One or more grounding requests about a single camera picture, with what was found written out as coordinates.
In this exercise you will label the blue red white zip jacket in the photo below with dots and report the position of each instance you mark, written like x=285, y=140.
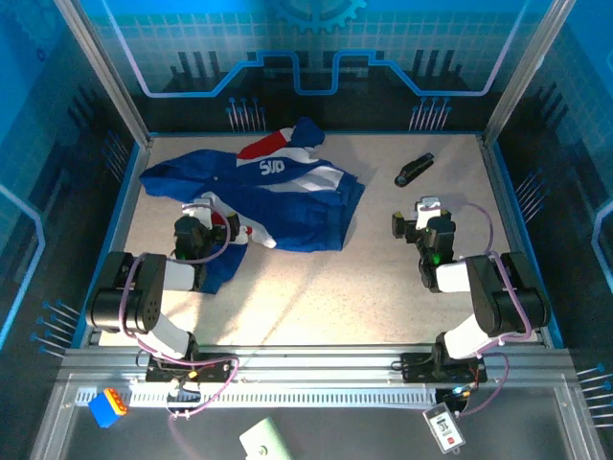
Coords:
x=287, y=211

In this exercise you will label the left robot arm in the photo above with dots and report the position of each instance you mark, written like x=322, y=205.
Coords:
x=143, y=287

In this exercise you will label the black handheld tool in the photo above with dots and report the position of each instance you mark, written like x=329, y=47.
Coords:
x=413, y=168

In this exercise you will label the white badge card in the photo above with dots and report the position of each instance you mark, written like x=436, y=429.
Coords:
x=444, y=427

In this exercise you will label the blue orange toy block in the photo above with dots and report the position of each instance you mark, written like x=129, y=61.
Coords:
x=107, y=409

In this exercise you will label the pale green card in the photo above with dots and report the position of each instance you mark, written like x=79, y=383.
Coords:
x=265, y=441

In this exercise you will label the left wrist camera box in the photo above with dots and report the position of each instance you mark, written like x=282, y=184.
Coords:
x=208, y=211

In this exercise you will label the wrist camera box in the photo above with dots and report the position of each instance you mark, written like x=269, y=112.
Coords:
x=208, y=211
x=426, y=211

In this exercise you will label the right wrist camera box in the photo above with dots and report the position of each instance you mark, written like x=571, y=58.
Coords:
x=426, y=211

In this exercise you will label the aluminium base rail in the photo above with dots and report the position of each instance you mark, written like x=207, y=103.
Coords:
x=316, y=359

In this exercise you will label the aluminium frame post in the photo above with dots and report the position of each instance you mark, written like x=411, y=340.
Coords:
x=522, y=67
x=105, y=72

